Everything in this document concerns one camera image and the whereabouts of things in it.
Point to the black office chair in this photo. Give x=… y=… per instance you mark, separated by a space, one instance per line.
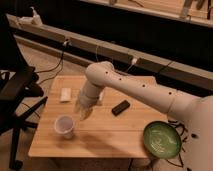
x=17 y=81

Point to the green glass plate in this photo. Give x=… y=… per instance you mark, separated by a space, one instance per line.
x=162 y=140

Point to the wooden table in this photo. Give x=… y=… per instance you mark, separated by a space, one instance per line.
x=102 y=135

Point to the grey metal rail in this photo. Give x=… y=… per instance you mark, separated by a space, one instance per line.
x=167 y=68

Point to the black rectangular block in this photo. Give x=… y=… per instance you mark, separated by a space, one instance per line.
x=120 y=107

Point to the white tube bottle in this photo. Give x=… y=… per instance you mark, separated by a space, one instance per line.
x=100 y=100

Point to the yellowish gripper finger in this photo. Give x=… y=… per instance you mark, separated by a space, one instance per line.
x=85 y=113
x=77 y=107

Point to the white soap bar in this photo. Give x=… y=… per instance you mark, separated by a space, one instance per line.
x=65 y=95

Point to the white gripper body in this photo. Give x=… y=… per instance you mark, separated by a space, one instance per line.
x=89 y=94

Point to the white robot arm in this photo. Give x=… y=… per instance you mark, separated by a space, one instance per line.
x=196 y=113

